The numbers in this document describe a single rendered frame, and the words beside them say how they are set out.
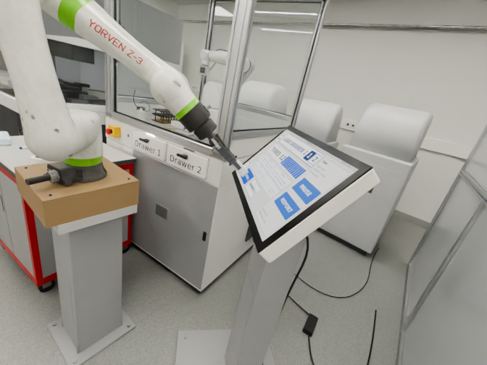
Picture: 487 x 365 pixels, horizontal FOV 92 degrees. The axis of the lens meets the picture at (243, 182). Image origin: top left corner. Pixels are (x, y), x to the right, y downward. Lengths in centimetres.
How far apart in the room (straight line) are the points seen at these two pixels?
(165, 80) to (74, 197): 50
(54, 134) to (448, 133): 399
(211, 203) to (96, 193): 57
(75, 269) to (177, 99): 79
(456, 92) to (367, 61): 117
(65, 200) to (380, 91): 390
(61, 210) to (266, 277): 72
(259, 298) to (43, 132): 84
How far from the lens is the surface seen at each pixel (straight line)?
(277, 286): 92
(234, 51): 117
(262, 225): 60
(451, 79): 410
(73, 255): 115
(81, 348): 155
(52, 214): 98
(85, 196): 99
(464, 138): 408
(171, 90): 75
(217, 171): 122
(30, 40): 84
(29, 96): 85
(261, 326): 107
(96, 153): 103
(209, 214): 133
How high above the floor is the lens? 129
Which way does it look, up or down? 21 degrees down
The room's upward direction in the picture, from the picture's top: 12 degrees clockwise
